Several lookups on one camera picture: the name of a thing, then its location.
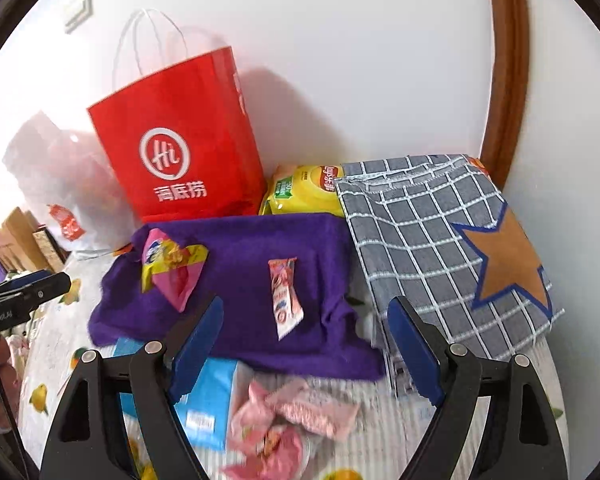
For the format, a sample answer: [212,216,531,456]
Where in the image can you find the grey checked star cloth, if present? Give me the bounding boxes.
[334,153,566,396]

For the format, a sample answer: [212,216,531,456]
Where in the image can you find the pink snack packet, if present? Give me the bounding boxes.
[222,378,360,480]

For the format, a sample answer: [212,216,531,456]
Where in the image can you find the wooden headboard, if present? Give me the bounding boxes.
[0,207,50,272]

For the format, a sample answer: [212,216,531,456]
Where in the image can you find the pink yellow snack bag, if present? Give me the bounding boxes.
[140,229,209,313]

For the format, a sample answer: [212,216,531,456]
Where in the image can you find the white Miniso plastic bag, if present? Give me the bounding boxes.
[3,113,140,252]

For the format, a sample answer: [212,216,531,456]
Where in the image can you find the blue tissue pack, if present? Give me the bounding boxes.
[110,336,242,453]

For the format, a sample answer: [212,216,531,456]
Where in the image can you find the brown wooden door frame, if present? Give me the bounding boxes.
[480,0,530,188]

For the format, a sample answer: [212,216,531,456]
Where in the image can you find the fruit print tablecloth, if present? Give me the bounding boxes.
[17,244,571,480]

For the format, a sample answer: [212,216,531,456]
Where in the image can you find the purple towel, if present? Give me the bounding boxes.
[87,214,385,382]

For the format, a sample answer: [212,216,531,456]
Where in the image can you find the red paper shopping bag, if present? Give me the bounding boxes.
[88,47,266,223]

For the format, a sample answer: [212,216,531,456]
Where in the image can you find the yellow chips bag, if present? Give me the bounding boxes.
[259,165,344,218]

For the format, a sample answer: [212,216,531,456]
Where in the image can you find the red white candy packet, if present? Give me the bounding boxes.
[268,258,304,340]

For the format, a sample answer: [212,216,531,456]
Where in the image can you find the left hand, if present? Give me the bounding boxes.
[0,336,21,432]

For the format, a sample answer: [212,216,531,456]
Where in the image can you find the white wall switch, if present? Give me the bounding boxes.
[65,0,93,34]

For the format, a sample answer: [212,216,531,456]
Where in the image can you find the brown patterned box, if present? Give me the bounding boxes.
[32,226,69,272]

